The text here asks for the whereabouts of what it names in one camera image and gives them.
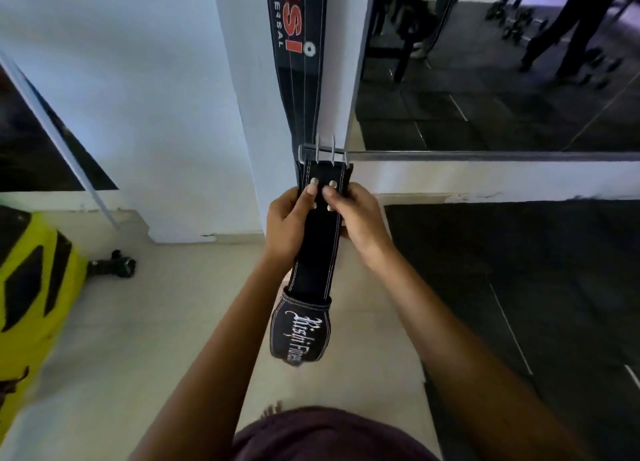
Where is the person's left hand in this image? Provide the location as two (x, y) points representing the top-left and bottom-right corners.
(264, 178), (320, 273)

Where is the person's right hand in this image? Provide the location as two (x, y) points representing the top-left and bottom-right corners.
(322, 181), (396, 272)

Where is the black white-stitched weightlifting belt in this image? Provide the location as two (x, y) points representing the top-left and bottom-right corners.
(269, 134), (355, 368)

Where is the person's left forearm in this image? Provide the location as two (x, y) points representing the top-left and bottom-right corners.
(129, 260), (297, 461)

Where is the person's right forearm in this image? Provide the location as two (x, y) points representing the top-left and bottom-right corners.
(367, 246), (597, 461)

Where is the black red-print weightlifting belt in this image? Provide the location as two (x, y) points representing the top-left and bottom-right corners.
(264, 0), (331, 150)

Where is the black machine wheel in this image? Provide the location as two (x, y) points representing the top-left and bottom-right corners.
(87, 249), (137, 279)

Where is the black rubber floor mat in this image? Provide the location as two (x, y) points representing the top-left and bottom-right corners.
(384, 199), (640, 461)

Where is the person's maroon shirt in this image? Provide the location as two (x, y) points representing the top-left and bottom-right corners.
(231, 406), (442, 461)

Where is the row of black dumbbells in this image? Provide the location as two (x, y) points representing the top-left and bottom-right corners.
(484, 0), (624, 91)

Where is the yellow black gym machine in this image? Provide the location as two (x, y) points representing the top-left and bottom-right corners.
(0, 205), (90, 442)

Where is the large wall mirror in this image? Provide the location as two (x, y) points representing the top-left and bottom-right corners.
(348, 0), (640, 163)

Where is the dark framed wall panel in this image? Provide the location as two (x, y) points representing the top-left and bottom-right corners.
(0, 50), (120, 230)

